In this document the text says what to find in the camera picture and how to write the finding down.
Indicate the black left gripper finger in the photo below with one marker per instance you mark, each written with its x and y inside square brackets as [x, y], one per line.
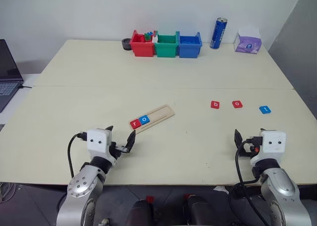
[109, 128]
[130, 141]

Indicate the blue letter tile t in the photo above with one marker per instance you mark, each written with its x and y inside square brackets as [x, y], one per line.
[265, 109]

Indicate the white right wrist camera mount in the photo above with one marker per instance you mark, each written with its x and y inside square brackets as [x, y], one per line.
[275, 149]

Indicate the dark grey laptop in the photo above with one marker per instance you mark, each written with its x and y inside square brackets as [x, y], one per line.
[7, 70]

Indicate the red patch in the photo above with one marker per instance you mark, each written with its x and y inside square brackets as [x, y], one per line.
[150, 199]

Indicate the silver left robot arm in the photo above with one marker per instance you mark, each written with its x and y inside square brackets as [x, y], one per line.
[81, 184]

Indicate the green plastic bin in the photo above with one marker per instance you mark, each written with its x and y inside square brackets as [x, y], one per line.
[166, 50]

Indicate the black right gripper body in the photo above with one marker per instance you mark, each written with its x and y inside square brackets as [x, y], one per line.
[244, 152]

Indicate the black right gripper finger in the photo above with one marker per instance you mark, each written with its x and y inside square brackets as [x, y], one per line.
[262, 129]
[239, 139]

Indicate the red letter tile r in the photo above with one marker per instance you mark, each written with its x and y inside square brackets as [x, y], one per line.
[135, 124]

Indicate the blue letter tile o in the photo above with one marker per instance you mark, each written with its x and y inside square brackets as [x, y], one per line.
[144, 120]

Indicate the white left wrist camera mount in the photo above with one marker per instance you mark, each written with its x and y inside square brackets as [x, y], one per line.
[97, 146]

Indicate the red plastic bin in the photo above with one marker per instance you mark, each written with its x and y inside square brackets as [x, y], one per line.
[142, 48]

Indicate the blue drink can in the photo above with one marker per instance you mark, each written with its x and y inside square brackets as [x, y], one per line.
[218, 35]

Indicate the green toy brick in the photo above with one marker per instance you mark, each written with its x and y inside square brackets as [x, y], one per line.
[148, 37]

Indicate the red letter tile b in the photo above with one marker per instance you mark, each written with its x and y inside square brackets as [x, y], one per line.
[215, 104]

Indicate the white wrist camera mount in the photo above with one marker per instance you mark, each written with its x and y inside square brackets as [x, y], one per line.
[275, 149]
[97, 146]

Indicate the purple tissue box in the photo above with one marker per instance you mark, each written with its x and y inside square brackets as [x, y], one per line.
[247, 46]

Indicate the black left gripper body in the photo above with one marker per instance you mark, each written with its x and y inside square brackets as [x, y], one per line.
[119, 149]

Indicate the white toy piece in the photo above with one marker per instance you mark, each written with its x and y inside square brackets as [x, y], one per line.
[155, 39]

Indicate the white paper scrap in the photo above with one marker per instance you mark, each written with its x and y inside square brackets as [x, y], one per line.
[221, 188]

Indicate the wooden letter tray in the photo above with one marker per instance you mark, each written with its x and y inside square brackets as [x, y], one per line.
[161, 112]

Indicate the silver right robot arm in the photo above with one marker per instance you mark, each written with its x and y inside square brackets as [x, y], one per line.
[280, 184]

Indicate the dark rounded shape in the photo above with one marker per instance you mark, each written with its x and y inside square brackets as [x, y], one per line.
[198, 211]
[141, 213]

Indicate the black round holder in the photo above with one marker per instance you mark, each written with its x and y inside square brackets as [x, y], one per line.
[125, 45]

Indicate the red letter tile o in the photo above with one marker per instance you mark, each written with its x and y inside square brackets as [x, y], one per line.
[237, 104]

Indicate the blue plastic bin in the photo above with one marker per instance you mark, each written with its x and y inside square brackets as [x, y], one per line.
[189, 50]

